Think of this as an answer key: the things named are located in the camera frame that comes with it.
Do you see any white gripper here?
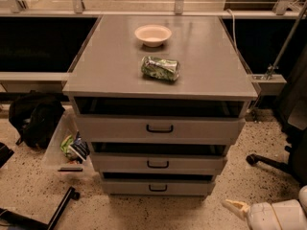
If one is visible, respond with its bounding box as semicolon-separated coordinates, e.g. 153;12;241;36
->
222;199;307;230

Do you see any grey bottom drawer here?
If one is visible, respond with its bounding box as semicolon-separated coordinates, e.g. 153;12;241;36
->
102;179;215;196

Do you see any grey drawer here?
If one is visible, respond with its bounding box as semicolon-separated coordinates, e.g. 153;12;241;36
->
102;179;215;196
76;115;245;145
91;153;227;175

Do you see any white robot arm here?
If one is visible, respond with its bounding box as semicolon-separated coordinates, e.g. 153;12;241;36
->
222;186;307;230

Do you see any grey middle drawer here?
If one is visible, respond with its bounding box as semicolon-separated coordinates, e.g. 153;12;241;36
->
91;153;227;175

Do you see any grey drawer cabinet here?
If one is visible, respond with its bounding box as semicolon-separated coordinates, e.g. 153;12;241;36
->
62;14;259;120

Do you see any grey top drawer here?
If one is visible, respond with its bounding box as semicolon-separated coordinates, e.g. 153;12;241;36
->
76;115;245;145

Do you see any black office chair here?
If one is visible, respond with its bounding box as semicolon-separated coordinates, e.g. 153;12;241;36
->
246;47;307;186

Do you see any green chip bag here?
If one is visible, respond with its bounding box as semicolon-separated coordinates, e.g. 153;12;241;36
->
141;56;180;81

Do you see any dark blue snack bag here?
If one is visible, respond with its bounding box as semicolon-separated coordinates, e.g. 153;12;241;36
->
69;133;90;161

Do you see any metal diagonal rod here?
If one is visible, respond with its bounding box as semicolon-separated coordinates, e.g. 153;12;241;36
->
262;1;307;81

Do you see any clear plastic bin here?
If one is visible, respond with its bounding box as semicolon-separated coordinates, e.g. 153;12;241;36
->
42;109;94;177

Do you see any green snack bag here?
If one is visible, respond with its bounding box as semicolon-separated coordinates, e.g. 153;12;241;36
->
60;135;74;160

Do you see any white bowl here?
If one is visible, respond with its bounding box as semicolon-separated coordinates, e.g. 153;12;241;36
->
134;25;172;47

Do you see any black backpack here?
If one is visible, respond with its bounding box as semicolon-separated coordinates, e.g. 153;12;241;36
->
9;92;64;149

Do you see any black stand base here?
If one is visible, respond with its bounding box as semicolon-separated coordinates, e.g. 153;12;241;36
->
0;187;80;230

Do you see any black object at left edge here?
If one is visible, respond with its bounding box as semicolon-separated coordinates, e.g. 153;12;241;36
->
0;143;14;168

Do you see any white cable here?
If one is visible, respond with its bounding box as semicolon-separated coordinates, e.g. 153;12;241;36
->
225;9;239;53

